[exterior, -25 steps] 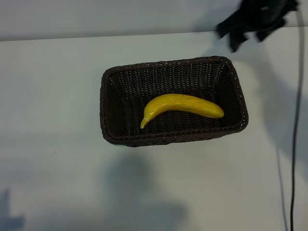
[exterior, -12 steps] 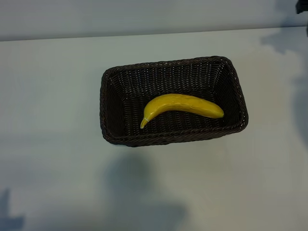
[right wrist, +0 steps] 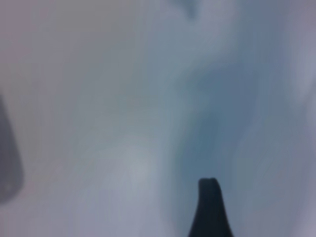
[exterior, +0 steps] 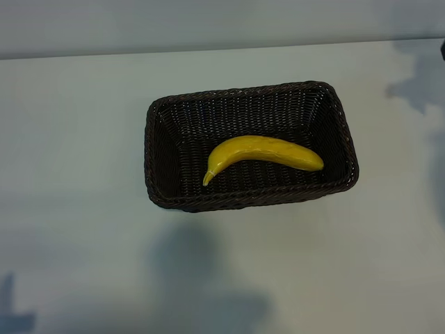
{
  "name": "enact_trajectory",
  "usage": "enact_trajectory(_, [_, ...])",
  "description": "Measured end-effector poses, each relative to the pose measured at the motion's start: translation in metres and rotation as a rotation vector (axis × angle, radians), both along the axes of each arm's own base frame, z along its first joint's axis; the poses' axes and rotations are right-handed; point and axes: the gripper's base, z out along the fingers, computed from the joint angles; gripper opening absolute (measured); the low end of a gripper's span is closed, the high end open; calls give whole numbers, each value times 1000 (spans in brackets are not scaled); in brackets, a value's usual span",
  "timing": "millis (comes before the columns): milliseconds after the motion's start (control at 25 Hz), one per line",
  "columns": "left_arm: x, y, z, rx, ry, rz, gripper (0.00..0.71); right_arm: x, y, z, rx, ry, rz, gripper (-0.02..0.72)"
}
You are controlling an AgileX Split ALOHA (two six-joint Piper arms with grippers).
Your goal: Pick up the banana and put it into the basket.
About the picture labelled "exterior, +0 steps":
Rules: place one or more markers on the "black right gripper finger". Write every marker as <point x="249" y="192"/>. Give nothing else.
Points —
<point x="443" y="48"/>

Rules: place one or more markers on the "yellow banana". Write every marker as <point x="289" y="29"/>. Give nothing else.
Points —
<point x="264" y="148"/>

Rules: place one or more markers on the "dark brown woven basket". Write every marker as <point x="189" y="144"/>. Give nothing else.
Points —
<point x="180" y="139"/>

